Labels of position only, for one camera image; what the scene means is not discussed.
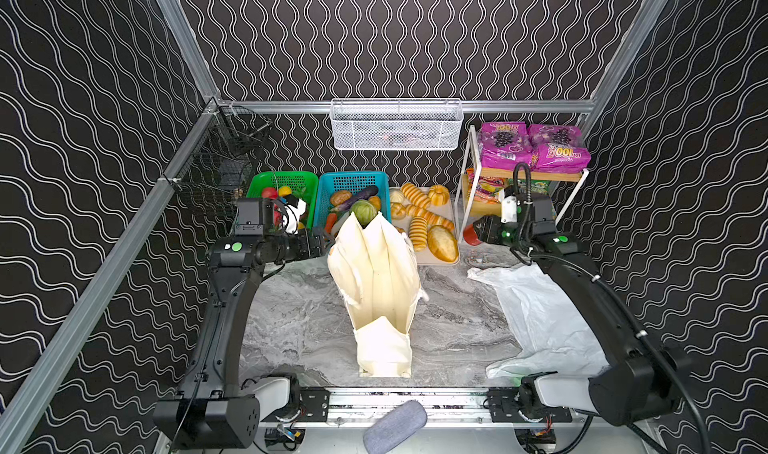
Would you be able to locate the pumpkin shaped bread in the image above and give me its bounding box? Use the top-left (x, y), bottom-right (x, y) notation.
top-left (427, 185), bottom-right (451, 207)

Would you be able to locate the teal plastic basket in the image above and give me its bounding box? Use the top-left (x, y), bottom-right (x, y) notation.
top-left (314, 171), bottom-right (392, 238)

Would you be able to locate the orange carrot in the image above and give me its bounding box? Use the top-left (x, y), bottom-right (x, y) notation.
top-left (324, 212), bottom-right (338, 234)

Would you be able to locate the green plastic basket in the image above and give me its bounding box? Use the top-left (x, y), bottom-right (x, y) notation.
top-left (246, 171), bottom-right (319, 228)

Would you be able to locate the orange red snack bag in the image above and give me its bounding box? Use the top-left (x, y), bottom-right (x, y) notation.
top-left (474, 176), bottom-right (508, 204)

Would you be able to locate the red soda can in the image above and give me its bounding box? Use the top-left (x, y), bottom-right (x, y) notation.
top-left (462, 224), bottom-right (482, 246)

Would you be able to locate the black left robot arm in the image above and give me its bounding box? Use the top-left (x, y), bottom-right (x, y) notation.
top-left (153, 198), bottom-right (333, 451)

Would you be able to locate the beige bread tray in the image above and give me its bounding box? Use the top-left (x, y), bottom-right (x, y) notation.
top-left (389, 183), bottom-right (459, 266)

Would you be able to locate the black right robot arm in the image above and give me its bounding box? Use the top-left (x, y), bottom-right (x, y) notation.
top-left (468, 162), bottom-right (712, 453)

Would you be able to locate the white wooden two-tier shelf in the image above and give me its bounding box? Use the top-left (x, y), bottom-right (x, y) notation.
top-left (453, 125), bottom-right (590, 243)

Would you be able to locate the green yellow snack bag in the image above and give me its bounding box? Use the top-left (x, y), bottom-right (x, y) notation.
top-left (531, 180), bottom-right (550, 195)

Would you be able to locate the purple eggplant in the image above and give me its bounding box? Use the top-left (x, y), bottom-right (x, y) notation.
top-left (333, 185), bottom-right (379, 212)

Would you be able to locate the white wire wall basket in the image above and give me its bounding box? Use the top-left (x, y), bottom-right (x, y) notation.
top-left (329, 98), bottom-right (464, 151)

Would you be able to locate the oval golden bread loaf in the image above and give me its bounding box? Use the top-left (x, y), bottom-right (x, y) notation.
top-left (427, 225), bottom-right (459, 263)

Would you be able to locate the white plastic bag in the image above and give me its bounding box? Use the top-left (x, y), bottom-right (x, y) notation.
top-left (467, 265), bottom-right (608, 382)

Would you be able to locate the purple snack bag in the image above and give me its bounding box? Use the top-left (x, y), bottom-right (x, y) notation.
top-left (477, 122), bottom-right (534, 171)
top-left (529, 124), bottom-right (591, 174)

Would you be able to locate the black wire wall basket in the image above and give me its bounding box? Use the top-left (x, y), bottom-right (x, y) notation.
top-left (171, 105), bottom-right (275, 218)

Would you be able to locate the cream canvas tote bag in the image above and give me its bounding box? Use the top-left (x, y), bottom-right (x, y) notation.
top-left (327, 214), bottom-right (428, 378)

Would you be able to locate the striped bread roll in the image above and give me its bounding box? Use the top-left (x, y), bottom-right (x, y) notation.
top-left (408, 216), bottom-right (429, 252)

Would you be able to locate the green cabbage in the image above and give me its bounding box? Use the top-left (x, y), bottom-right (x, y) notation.
top-left (350, 200), bottom-right (379, 228)

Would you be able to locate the grey cloth pad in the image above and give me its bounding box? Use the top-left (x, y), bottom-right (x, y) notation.
top-left (363, 400), bottom-right (428, 454)

